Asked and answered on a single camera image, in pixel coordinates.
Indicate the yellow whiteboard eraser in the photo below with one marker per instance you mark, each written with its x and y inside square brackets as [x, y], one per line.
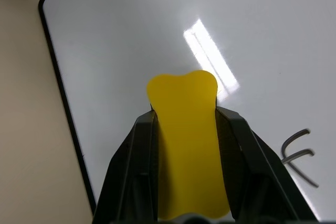
[189, 140]

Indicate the black-framed whiteboard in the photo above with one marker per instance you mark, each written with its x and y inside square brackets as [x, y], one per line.
[162, 37]

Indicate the black marker drawing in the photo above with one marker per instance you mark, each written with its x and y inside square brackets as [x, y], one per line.
[296, 153]

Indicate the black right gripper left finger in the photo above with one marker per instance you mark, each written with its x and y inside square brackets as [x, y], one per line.
[131, 163]

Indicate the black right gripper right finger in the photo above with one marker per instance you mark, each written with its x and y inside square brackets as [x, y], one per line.
[260, 171]

